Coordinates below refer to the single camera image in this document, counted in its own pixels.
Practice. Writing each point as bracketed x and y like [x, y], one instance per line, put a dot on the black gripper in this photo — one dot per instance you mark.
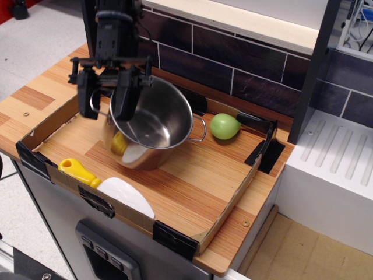
[117, 42]

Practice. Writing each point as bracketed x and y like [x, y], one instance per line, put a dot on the stainless steel pot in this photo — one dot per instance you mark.
[162, 121]

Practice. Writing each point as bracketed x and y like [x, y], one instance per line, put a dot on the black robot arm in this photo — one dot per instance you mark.
[107, 79]

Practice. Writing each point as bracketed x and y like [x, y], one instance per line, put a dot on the cardboard fence with black tape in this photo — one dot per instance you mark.
[207, 197]

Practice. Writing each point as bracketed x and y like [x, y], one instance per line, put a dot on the black object on floor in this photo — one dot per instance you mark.
[19, 10]

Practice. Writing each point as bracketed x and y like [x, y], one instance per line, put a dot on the green plastic pear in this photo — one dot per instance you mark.
[224, 127]

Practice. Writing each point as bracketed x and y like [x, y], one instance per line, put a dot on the grey oven control panel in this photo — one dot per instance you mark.
[106, 260]

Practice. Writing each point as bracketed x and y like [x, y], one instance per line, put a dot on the white toy sink drainboard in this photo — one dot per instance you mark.
[327, 181]

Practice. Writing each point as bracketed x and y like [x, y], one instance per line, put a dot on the yellow handled white spatula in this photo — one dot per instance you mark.
[112, 187]

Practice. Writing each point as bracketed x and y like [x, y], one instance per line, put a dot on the dark shelf post right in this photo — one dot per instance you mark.
[304, 110]

